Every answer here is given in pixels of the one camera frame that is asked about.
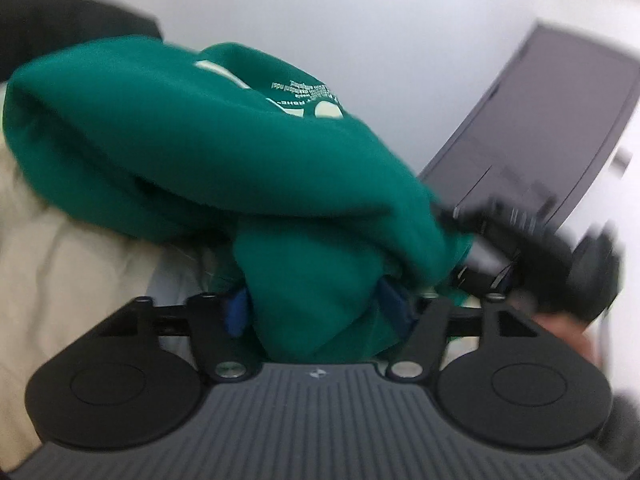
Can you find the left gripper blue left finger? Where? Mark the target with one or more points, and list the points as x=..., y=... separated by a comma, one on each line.
x=236, y=312

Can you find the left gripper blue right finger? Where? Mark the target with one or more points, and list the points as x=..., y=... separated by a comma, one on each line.
x=396, y=304

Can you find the green hoodie with cream print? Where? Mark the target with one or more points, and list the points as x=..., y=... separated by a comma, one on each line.
x=239, y=151

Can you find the grey bedroom door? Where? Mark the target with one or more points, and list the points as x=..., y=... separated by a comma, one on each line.
x=545, y=128

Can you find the person's right hand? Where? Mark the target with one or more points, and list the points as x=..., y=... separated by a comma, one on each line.
x=572, y=331

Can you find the black jacket on bed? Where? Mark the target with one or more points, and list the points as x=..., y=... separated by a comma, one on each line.
x=33, y=28

